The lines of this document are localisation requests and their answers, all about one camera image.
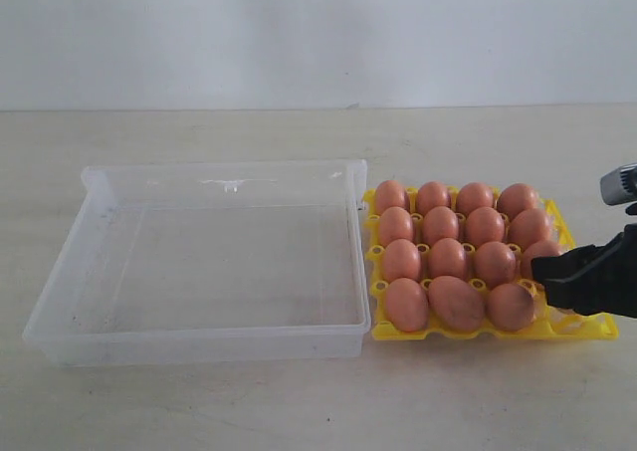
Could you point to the yellow plastic egg tray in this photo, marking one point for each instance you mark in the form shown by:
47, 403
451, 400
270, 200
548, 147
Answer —
548, 324

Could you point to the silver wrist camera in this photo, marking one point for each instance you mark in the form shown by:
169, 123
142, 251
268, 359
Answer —
618, 187

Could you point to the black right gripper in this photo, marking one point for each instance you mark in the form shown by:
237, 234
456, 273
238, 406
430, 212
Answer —
572, 281

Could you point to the clear plastic bin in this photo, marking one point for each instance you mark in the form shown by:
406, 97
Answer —
204, 262

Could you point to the brown egg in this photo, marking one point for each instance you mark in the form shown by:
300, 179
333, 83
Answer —
430, 195
483, 225
439, 223
530, 226
406, 305
401, 259
517, 198
495, 263
566, 311
510, 307
390, 193
393, 224
448, 257
456, 303
472, 196
543, 248

